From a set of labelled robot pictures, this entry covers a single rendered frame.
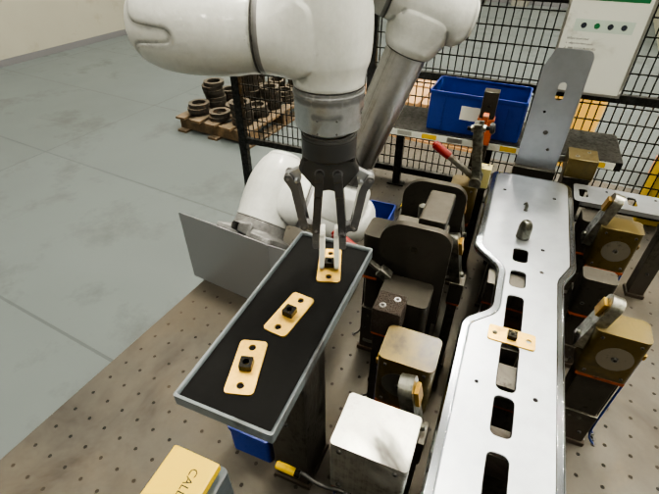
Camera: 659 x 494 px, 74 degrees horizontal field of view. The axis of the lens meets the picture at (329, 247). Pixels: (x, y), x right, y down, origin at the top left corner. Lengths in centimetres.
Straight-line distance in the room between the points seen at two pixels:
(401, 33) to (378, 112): 19
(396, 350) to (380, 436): 17
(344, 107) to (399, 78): 57
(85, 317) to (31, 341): 24
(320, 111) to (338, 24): 10
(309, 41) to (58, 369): 205
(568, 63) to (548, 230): 46
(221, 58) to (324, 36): 12
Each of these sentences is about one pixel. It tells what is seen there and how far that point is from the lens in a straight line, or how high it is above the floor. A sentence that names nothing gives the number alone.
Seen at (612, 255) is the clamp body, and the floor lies 98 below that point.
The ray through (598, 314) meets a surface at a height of 107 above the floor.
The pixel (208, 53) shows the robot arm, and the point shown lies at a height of 151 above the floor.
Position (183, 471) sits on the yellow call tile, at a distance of 55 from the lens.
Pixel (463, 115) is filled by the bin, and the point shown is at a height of 109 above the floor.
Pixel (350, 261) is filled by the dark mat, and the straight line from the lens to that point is 74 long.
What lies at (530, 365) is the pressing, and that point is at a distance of 87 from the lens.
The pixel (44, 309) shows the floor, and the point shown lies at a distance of 269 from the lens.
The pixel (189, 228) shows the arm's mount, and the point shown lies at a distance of 133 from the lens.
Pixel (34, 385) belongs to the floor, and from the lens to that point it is 235.
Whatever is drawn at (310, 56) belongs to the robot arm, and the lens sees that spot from 52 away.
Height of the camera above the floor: 164
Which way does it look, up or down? 38 degrees down
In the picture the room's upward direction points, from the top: straight up
